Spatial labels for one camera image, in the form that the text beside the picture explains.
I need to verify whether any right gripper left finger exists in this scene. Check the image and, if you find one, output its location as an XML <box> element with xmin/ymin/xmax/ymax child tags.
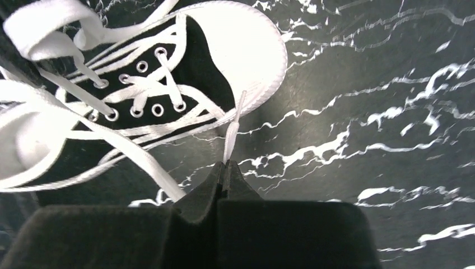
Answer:
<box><xmin>173</xmin><ymin>162</ymin><xmax>225</xmax><ymax>224</ymax></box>

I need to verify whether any black white canvas sneaker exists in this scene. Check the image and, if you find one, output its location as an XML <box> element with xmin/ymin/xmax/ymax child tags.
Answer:
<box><xmin>1</xmin><ymin>1</ymin><xmax>288</xmax><ymax>201</ymax></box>

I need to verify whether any white shoelace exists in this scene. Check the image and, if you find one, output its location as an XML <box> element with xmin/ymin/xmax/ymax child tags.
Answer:
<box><xmin>1</xmin><ymin>1</ymin><xmax>262</xmax><ymax>200</ymax></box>

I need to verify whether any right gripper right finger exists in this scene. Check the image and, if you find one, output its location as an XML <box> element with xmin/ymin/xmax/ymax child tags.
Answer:
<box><xmin>225</xmin><ymin>160</ymin><xmax>263</xmax><ymax>202</ymax></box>

